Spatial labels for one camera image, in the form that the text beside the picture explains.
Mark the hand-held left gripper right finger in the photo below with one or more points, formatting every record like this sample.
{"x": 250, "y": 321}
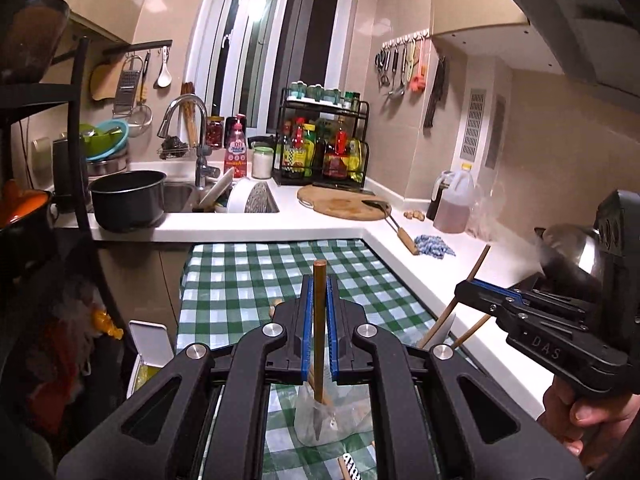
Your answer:
{"x": 333, "y": 330}

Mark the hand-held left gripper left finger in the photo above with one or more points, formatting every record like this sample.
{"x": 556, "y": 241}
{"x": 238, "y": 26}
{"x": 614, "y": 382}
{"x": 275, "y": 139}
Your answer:
{"x": 307, "y": 330}

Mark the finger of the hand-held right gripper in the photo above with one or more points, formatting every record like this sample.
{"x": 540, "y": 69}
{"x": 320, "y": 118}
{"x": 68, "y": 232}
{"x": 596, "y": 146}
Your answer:
{"x": 485, "y": 299}
{"x": 550, "y": 300}

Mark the clear plastic utensil holder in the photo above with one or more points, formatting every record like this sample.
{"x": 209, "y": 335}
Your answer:
{"x": 345, "y": 425}

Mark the person's right hand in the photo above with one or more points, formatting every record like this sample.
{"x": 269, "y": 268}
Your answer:
{"x": 585, "y": 415}

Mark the blue dish cloth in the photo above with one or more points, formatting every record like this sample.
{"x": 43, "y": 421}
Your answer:
{"x": 432, "y": 246}

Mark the green white checked tablecloth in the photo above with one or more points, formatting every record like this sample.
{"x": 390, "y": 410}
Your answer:
{"x": 240, "y": 280}

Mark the clear plastic bag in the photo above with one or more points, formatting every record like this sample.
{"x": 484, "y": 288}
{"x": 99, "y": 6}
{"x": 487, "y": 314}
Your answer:
{"x": 482, "y": 210}

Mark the plastic oil jug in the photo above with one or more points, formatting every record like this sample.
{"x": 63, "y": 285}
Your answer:
{"x": 452, "y": 205}

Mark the ginger piece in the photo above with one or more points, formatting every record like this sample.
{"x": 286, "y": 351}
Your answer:
{"x": 414, "y": 215}

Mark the round wooden cutting board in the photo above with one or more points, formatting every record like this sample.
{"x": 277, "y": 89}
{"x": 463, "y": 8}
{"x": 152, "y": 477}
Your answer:
{"x": 340, "y": 205}

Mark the white round colander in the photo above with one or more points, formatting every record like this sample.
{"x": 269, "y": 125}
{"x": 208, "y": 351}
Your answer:
{"x": 250, "y": 197}

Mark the white trash bin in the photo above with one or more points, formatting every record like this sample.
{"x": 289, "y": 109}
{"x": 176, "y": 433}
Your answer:
{"x": 150, "y": 355}

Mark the white plate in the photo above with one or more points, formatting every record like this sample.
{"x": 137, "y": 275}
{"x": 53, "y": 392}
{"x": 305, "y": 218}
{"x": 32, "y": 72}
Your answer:
{"x": 217, "y": 187}

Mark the white jar with green lid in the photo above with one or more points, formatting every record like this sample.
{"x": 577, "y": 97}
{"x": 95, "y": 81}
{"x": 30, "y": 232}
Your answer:
{"x": 261, "y": 164}

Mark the row of sauce bottles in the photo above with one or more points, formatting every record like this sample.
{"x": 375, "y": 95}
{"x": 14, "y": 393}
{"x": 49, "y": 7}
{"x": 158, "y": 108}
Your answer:
{"x": 320, "y": 152}

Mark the steel sink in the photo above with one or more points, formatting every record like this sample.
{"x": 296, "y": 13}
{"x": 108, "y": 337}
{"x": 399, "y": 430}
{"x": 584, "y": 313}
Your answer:
{"x": 177, "y": 197}

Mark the pink dish soap bottle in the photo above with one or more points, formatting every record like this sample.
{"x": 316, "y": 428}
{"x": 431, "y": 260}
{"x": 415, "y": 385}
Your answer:
{"x": 236, "y": 155}

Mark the steel kitchen faucet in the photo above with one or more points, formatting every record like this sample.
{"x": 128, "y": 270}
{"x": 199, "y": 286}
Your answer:
{"x": 202, "y": 160}

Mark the yellow toy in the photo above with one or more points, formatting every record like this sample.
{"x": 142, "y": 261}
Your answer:
{"x": 107, "y": 324}

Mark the black spice rack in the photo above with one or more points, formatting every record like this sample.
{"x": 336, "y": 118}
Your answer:
{"x": 367, "y": 130}

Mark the hanging cleaver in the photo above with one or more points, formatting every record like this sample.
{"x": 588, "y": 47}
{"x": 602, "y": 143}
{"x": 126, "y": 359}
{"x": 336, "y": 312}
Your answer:
{"x": 435, "y": 95}

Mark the red chili jar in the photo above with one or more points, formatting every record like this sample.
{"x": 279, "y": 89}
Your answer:
{"x": 215, "y": 132}

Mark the black cooking pot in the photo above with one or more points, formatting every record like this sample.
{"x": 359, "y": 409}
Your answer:
{"x": 127, "y": 205}

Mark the dark scouring pad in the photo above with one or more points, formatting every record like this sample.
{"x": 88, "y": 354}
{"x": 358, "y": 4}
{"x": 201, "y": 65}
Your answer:
{"x": 175, "y": 145}

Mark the row of green-lidded spice jars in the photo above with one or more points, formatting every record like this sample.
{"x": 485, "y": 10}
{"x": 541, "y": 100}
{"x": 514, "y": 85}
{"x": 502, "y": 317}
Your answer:
{"x": 325, "y": 95}

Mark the bundle of chopsticks by faucet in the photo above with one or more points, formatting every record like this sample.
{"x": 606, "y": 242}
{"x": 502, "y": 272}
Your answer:
{"x": 189, "y": 115}

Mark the row of hanging kitchen tools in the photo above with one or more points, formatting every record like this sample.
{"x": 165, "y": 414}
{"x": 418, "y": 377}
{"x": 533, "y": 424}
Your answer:
{"x": 402, "y": 67}

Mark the small mesh strainer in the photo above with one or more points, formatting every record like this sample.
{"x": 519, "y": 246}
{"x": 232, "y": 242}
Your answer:
{"x": 140, "y": 119}

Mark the range hood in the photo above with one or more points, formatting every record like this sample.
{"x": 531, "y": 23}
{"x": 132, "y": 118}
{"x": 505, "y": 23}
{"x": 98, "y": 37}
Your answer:
{"x": 575, "y": 20}

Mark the green plastic bowl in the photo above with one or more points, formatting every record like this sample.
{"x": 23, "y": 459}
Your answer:
{"x": 97, "y": 137}

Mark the white hanging ladle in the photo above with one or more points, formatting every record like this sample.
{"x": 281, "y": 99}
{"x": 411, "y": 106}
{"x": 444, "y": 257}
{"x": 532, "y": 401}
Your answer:
{"x": 164, "y": 77}

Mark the window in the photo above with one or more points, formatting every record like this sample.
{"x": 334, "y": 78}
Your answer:
{"x": 270, "y": 35}

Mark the steel grater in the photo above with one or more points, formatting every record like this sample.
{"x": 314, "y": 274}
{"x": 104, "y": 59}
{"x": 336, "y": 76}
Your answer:
{"x": 127, "y": 87}

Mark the pot with orange lid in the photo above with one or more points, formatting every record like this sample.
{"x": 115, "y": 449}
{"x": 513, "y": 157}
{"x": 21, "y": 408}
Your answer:
{"x": 22, "y": 210}

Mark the black metal shelf rack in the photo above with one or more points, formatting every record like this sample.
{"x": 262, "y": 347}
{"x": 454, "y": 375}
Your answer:
{"x": 80, "y": 110}

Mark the hanging wooden board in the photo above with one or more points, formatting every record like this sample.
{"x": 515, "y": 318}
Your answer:
{"x": 105, "y": 80}

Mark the brown bowl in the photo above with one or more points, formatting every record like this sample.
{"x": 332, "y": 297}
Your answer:
{"x": 30, "y": 35}

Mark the wall vent grille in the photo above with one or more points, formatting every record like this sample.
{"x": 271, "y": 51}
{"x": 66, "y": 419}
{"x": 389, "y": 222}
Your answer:
{"x": 473, "y": 125}
{"x": 495, "y": 132}

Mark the wall cabinet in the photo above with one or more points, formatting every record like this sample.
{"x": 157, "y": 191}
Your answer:
{"x": 480, "y": 10}

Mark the black wall hook rail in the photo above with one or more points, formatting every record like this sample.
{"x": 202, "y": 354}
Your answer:
{"x": 137, "y": 47}

